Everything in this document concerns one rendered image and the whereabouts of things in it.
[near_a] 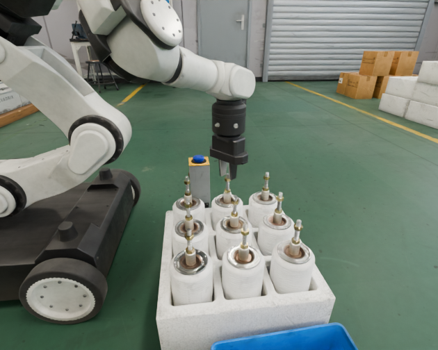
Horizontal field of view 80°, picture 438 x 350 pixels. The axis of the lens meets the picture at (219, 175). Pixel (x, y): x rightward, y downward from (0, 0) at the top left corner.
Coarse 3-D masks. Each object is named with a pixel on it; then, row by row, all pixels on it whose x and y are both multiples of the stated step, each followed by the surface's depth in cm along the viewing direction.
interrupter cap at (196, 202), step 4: (180, 200) 79; (192, 200) 79; (196, 200) 79; (176, 204) 77; (180, 204) 77; (192, 204) 78; (196, 204) 77; (200, 204) 77; (180, 208) 75; (184, 208) 75; (192, 208) 75; (196, 208) 76
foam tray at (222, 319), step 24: (168, 216) 84; (168, 240) 74; (168, 264) 66; (216, 264) 66; (168, 288) 59; (216, 288) 59; (264, 288) 61; (312, 288) 62; (168, 312) 54; (192, 312) 54; (216, 312) 54; (240, 312) 55; (264, 312) 56; (288, 312) 57; (312, 312) 58; (168, 336) 56; (192, 336) 57; (216, 336) 58; (240, 336) 59
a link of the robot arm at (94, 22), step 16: (80, 0) 37; (96, 0) 36; (112, 0) 36; (128, 0) 36; (144, 0) 37; (160, 0) 39; (80, 16) 40; (96, 16) 37; (112, 16) 37; (128, 16) 36; (144, 16) 37; (160, 16) 38; (176, 16) 42; (96, 32) 39; (144, 32) 38; (160, 32) 38; (176, 32) 41; (96, 48) 41
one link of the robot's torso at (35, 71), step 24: (0, 48) 58; (24, 48) 61; (48, 48) 71; (0, 72) 60; (24, 72) 61; (48, 72) 63; (72, 72) 72; (24, 96) 65; (48, 96) 66; (72, 96) 67; (96, 96) 74; (72, 120) 69; (96, 120) 68; (120, 120) 75; (120, 144) 72
